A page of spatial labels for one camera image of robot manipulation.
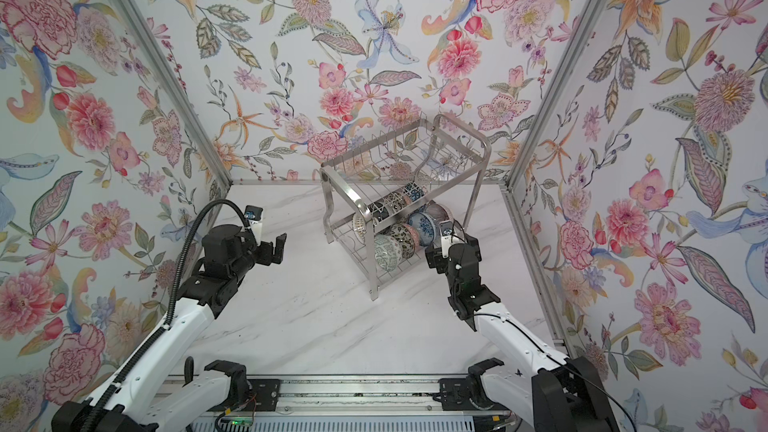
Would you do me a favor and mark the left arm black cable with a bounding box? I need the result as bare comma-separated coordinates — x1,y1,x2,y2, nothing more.
77,199,248,432

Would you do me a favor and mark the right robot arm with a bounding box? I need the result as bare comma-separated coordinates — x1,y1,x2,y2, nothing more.
425,235,620,431

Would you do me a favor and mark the right aluminium corner post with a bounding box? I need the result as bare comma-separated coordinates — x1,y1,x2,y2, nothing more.
505,0,631,190

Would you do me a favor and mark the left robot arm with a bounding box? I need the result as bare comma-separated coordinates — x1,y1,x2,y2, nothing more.
51,224,287,431

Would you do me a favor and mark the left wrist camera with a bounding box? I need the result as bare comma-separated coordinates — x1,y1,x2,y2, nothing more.
243,205,263,245

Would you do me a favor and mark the blue triangle pattern bowl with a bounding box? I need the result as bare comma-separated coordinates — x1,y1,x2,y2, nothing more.
402,182,427,203

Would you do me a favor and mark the dark navy petal bowl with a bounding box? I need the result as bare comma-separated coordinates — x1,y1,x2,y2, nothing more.
370,200,394,224

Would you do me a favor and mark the light blue floral bowl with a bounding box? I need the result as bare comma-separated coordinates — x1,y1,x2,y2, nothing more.
407,212,438,248

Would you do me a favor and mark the pale green pattern bowl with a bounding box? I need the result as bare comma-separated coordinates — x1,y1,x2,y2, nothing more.
374,234,402,272

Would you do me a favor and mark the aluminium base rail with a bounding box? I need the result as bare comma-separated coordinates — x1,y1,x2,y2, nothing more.
149,373,613,416

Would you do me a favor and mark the purple striped bowl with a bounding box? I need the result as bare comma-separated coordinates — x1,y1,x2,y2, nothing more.
424,201,453,225

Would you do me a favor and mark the aluminium corner post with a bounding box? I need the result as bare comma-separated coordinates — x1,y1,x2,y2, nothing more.
113,0,233,192
505,0,631,190

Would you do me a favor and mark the left aluminium corner post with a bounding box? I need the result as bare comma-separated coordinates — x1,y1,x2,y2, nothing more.
113,0,233,192

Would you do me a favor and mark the steel two-tier dish rack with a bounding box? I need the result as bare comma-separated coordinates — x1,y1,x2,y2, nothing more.
320,114,492,300

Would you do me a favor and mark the white lattice bowl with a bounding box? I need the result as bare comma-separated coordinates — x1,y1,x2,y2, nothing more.
352,213,367,243

